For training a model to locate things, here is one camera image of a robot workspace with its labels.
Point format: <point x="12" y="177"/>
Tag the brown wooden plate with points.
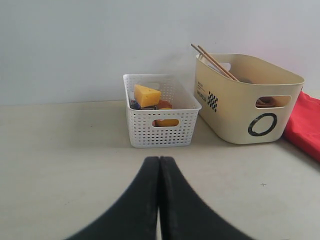
<point x="265" y="102"/>

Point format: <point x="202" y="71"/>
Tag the white perforated plastic basket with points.
<point x="142" y="133"/>

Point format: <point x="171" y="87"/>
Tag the red table cloth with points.
<point x="303" y="127"/>

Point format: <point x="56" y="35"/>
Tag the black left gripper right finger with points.
<point x="183" y="214"/>

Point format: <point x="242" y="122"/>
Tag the yellow cheese wedge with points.
<point x="146" y="96"/>

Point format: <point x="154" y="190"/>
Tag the brown wooden chopstick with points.
<point x="195" y="47"/>

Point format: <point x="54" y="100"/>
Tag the cream plastic bin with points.
<point x="229" y="106"/>

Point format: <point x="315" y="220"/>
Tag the white blue packet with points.
<point x="135" y="106"/>

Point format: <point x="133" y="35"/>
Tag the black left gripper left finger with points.
<point x="134" y="215"/>

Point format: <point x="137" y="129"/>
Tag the light wooden chopstick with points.
<point x="216" y="64"/>

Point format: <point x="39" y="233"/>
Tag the yellow lemon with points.
<point x="165" y="122"/>

